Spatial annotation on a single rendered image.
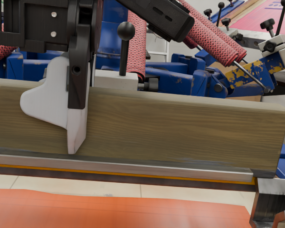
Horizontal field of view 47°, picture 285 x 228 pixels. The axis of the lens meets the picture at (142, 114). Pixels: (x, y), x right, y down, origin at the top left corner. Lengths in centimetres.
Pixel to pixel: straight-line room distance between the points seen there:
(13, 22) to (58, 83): 6
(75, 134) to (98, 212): 13
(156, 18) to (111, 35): 78
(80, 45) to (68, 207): 21
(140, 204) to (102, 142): 12
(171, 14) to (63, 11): 9
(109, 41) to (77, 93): 77
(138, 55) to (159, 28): 47
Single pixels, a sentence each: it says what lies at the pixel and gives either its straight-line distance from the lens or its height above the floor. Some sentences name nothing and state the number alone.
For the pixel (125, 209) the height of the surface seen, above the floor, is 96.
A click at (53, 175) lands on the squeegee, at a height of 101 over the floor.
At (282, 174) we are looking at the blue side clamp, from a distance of 47.
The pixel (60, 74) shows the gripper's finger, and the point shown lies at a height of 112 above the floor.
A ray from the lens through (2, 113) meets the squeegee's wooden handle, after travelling 34.
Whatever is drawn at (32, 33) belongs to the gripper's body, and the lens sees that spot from 30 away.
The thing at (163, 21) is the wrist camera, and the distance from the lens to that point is 29.
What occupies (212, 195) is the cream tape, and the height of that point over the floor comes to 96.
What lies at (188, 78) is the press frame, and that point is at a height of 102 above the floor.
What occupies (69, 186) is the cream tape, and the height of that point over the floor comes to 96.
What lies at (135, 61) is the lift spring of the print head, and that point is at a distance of 75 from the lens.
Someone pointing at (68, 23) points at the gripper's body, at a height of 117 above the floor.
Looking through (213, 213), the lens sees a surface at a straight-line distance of 43.
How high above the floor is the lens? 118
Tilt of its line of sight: 16 degrees down
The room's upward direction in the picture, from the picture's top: 6 degrees clockwise
